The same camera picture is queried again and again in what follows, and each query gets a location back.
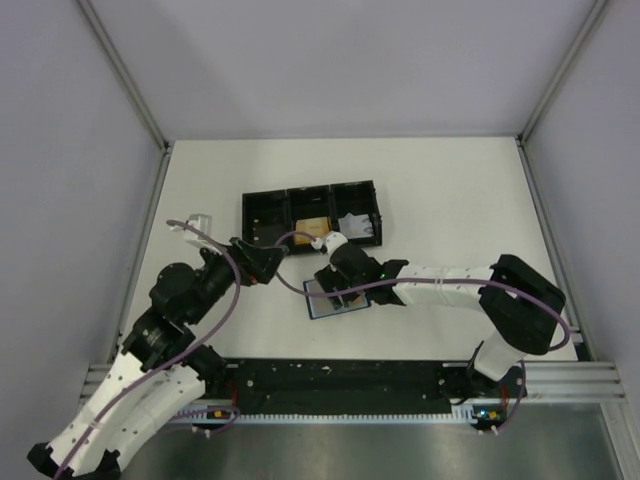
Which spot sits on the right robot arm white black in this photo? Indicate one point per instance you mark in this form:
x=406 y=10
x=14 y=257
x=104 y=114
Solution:
x=522 y=305

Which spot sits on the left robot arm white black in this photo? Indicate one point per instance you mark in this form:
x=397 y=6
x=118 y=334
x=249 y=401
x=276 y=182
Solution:
x=160 y=368

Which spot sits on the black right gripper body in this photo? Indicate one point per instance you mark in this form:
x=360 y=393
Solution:
x=331 y=276

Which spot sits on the aluminium front frame rail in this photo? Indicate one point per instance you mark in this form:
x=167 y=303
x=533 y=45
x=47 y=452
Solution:
x=558 y=382

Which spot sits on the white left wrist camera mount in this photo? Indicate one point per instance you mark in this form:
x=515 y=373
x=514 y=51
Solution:
x=193 y=229

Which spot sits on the aluminium frame rail right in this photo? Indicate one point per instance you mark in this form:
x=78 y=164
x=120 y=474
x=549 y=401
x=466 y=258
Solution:
x=540 y=164

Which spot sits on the black three-compartment tray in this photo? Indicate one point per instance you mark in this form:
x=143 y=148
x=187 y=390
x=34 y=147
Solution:
x=271 y=215

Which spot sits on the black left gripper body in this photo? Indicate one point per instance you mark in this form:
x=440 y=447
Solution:
x=218 y=278

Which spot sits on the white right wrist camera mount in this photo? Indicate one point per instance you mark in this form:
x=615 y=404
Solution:
x=329 y=243

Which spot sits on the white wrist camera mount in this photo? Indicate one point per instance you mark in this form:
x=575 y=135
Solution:
x=329 y=243
x=193 y=229

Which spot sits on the blue leather card holder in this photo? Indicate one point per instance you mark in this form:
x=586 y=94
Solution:
x=321 y=307

